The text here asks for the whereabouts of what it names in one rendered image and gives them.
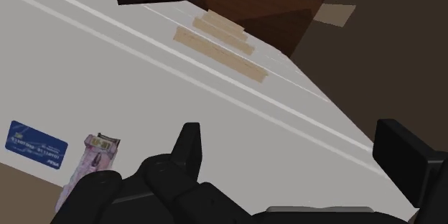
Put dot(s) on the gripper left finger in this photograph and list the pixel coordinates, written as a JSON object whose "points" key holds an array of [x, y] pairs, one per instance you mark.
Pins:
{"points": [[168, 184]]}

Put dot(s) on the pink printed packet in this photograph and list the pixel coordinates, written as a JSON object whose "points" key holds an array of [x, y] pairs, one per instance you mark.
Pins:
{"points": [[96, 156]]}

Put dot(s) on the beige stepped wooden block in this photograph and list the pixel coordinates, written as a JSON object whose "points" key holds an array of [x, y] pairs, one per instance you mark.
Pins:
{"points": [[220, 50]]}

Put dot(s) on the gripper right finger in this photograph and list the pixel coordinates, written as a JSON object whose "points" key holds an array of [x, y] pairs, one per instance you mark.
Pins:
{"points": [[406, 160]]}

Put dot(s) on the blue card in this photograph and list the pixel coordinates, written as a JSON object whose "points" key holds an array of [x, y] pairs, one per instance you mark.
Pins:
{"points": [[35, 144]]}

